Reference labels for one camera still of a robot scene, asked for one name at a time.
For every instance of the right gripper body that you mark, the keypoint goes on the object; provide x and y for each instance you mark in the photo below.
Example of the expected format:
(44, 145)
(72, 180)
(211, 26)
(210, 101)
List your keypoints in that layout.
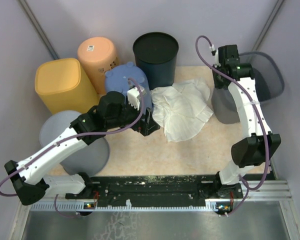
(219, 84)

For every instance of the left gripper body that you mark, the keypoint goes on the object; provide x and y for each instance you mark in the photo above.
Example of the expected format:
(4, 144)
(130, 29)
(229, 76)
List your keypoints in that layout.
(129, 115)

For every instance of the blue round bin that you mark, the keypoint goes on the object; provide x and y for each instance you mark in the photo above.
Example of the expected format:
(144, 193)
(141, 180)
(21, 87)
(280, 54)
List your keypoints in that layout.
(116, 79)

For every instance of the grey mesh bin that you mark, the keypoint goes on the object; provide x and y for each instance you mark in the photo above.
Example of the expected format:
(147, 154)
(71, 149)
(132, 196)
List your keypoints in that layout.
(269, 84)

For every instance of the grey round bin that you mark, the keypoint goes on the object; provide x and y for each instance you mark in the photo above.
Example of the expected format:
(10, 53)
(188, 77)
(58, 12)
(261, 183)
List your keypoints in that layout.
(90, 160)

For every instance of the black round bin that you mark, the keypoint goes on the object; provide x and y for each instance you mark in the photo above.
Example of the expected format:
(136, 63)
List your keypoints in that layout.
(155, 54)

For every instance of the peach plastic bucket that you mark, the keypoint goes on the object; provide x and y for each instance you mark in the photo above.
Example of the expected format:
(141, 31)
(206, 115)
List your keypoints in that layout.
(97, 55)

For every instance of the yellow slotted plastic basket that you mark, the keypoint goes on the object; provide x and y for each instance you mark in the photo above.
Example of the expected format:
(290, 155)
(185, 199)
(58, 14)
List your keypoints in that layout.
(63, 85)

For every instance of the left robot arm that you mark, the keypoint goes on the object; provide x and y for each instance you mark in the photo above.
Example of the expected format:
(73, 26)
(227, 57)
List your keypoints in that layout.
(114, 114)

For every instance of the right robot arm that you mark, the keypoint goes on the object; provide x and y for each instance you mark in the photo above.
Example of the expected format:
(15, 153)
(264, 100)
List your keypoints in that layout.
(258, 143)

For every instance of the white crumpled cloth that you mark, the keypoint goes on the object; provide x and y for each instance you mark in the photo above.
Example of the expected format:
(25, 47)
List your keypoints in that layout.
(182, 109)

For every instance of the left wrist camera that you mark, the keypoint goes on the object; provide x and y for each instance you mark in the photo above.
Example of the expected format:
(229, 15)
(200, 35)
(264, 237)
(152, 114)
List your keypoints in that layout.
(134, 98)

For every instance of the black mounting rail base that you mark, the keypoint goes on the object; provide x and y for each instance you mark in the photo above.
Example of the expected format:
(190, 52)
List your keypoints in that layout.
(156, 190)

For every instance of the grey slotted cable duct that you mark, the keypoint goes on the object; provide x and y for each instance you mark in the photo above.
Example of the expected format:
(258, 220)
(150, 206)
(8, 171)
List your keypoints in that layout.
(82, 206)

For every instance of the aluminium frame rail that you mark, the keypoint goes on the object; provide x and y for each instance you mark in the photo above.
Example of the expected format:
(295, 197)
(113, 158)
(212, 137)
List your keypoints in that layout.
(271, 190)

